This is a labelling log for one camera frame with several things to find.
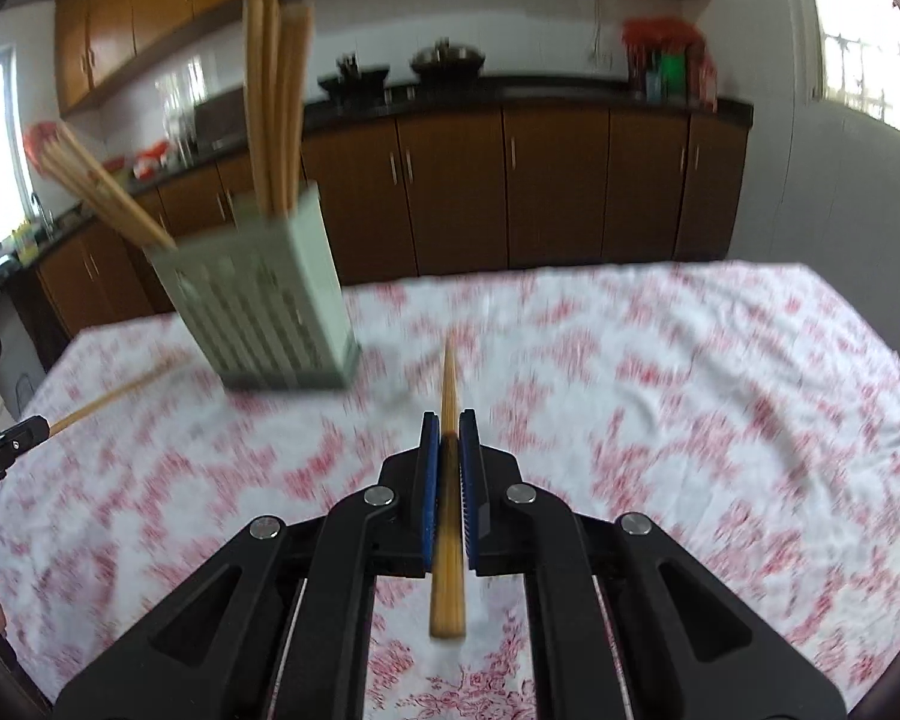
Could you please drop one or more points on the green bottle on counter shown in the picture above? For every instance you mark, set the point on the green bottle on counter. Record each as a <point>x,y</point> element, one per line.
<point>674,75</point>

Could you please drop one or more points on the black wok on stove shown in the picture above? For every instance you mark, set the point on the black wok on stove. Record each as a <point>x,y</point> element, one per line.
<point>352,78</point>

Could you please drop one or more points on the red plastic bag on counter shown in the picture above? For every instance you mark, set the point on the red plastic bag on counter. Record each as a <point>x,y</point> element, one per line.
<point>664,34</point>

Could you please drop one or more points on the brown cutting board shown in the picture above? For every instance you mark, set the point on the brown cutting board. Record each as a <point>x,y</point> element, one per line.
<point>220,120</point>

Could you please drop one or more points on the red plastic bag hanging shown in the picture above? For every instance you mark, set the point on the red plastic bag hanging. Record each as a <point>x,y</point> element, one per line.
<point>41,146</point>

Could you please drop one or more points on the floral pink white tablecloth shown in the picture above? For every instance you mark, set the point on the floral pink white tablecloth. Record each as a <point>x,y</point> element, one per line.
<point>659,491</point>

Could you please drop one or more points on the black wok with lid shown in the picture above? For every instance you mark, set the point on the black wok with lid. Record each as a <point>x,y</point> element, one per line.
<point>446,62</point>

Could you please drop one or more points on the yellow dish soap bottle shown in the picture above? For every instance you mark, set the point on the yellow dish soap bottle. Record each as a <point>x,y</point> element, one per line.
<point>25,237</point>

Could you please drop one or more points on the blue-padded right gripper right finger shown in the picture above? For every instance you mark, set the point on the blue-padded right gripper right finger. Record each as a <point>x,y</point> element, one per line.
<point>486,474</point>

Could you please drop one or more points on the gas stove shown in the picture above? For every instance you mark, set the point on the gas stove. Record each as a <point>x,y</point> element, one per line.
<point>401,93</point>

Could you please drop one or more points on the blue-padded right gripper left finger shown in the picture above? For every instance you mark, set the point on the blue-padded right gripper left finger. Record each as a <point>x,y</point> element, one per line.
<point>406,538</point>

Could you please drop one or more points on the right window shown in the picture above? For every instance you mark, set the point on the right window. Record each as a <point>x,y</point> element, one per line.
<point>860,46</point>

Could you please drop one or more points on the pale green perforated utensil holder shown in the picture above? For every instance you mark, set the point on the pale green perforated utensil holder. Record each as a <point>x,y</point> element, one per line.
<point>263,301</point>

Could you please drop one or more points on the wooden chopstick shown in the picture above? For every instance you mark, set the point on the wooden chopstick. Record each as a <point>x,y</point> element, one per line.
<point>124,390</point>
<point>275,105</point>
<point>255,69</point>
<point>447,619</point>
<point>296,37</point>

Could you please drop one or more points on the orange lower kitchen cabinets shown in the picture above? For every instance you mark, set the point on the orange lower kitchen cabinets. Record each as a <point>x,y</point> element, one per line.
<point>525,185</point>

